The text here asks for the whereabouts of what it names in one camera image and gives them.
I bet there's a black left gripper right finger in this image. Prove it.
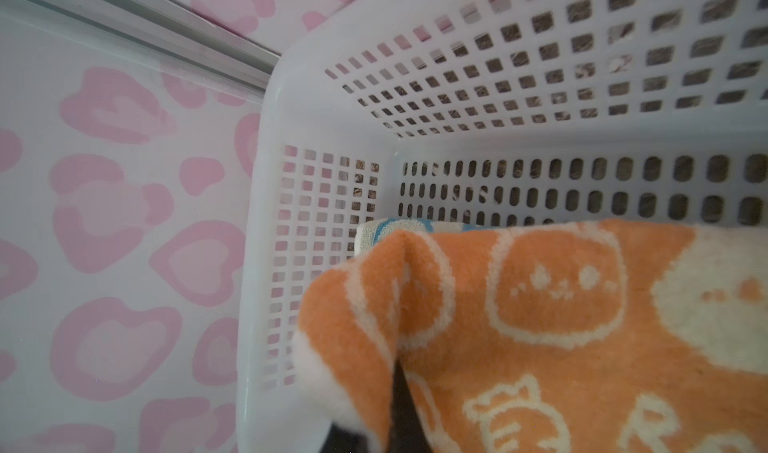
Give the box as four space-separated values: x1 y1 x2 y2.
387 362 432 453

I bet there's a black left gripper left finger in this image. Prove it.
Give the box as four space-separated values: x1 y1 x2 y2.
320 424 368 453

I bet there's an orange bunny towel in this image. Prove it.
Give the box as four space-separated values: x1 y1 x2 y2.
293 220 767 452

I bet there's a blue bunny pattern towel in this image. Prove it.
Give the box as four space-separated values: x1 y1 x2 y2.
354 218 482 256

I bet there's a white plastic basket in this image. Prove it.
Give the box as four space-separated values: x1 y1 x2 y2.
237 0 767 452

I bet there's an aluminium frame corner post left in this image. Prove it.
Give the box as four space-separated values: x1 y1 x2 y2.
22 0 280 94

